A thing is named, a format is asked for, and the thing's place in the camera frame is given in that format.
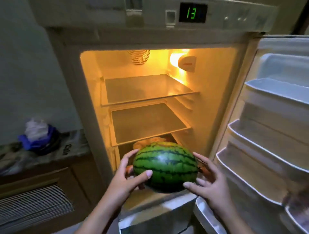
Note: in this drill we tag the person's left hand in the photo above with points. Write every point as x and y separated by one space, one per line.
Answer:
125 185

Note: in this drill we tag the wooden radiator cabinet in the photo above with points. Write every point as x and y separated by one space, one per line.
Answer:
77 183

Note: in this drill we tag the pink tissue pack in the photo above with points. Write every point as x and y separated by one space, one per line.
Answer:
36 130

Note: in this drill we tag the person's right hand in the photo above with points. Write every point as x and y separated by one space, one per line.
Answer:
214 192

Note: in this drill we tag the blue cloth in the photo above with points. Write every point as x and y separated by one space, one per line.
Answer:
26 142

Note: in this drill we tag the small watermelon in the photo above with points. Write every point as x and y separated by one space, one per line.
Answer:
166 166

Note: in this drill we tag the silver refrigerator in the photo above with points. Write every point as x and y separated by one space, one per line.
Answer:
149 91

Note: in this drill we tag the dark basket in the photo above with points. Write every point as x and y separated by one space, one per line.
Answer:
49 148

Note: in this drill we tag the printed paper cover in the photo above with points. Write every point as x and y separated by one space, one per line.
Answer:
72 147

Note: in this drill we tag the wooden door frame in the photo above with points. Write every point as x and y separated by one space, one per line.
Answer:
301 14

